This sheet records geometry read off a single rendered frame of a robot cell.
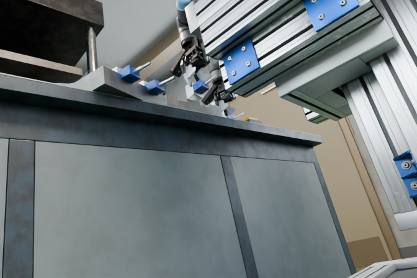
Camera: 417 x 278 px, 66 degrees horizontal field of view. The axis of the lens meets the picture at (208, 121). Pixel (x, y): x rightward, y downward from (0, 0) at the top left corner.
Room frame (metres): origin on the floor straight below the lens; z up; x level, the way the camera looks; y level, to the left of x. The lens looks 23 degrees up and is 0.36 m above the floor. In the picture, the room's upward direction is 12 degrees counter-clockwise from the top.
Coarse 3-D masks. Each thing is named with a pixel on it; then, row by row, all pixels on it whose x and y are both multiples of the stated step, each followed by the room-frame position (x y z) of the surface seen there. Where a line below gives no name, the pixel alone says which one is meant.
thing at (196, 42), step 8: (184, 40) 1.03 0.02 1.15; (192, 40) 1.02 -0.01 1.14; (200, 40) 1.03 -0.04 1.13; (192, 48) 1.00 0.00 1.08; (200, 48) 1.01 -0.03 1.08; (184, 56) 1.04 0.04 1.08; (192, 56) 1.02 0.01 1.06; (200, 56) 1.02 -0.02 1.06; (208, 56) 1.04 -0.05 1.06; (192, 64) 1.03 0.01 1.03; (200, 64) 1.04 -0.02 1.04
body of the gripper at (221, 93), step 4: (216, 80) 1.37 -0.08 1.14; (220, 80) 1.38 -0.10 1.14; (220, 84) 1.39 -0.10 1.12; (220, 88) 1.37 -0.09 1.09; (224, 88) 1.36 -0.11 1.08; (216, 92) 1.38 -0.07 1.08; (220, 92) 1.38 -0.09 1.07; (224, 92) 1.37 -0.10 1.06; (228, 92) 1.35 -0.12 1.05; (220, 96) 1.38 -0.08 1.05; (224, 96) 1.37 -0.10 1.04; (228, 96) 1.38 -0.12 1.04; (232, 96) 1.39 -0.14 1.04; (220, 100) 1.39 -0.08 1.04; (224, 100) 1.41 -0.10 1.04; (228, 100) 1.42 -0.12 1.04; (232, 100) 1.41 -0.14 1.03
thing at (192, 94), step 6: (210, 78) 0.99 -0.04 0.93; (192, 84) 1.02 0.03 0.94; (198, 84) 1.01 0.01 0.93; (204, 84) 1.01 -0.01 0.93; (186, 90) 1.04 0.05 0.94; (192, 90) 1.02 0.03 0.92; (198, 90) 1.02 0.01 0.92; (204, 90) 1.03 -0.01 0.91; (192, 96) 1.03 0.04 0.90; (198, 96) 1.04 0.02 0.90
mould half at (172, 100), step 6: (168, 96) 0.96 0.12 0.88; (174, 96) 0.98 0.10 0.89; (168, 102) 0.96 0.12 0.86; (174, 102) 0.98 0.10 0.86; (180, 102) 0.99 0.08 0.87; (186, 102) 1.01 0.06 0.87; (192, 102) 1.04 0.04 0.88; (198, 102) 1.06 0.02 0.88; (186, 108) 1.01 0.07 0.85; (192, 108) 1.03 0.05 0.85; (198, 108) 1.05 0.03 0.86; (204, 108) 1.08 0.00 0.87; (210, 108) 1.10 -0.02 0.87; (216, 108) 1.12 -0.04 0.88; (216, 114) 1.12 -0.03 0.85
